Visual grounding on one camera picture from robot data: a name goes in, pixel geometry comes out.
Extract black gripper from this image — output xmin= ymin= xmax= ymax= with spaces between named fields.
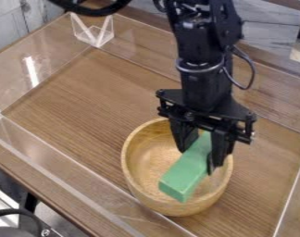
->
xmin=157 ymin=56 xmax=258 ymax=174

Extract green rectangular block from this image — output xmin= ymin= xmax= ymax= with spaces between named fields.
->
xmin=159 ymin=131 xmax=212 ymax=203

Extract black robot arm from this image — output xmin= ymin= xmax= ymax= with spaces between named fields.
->
xmin=157 ymin=0 xmax=258 ymax=172

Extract brown wooden bowl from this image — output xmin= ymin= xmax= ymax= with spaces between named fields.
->
xmin=121 ymin=118 xmax=233 ymax=217

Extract clear acrylic tray walls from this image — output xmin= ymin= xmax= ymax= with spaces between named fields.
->
xmin=0 ymin=13 xmax=300 ymax=237

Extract black table leg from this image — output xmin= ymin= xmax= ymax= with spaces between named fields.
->
xmin=21 ymin=193 xmax=40 ymax=213

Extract black cable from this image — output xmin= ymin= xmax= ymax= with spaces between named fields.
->
xmin=223 ymin=45 xmax=258 ymax=91

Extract clear acrylic corner bracket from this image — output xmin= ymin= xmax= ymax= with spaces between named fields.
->
xmin=70 ymin=13 xmax=115 ymax=48

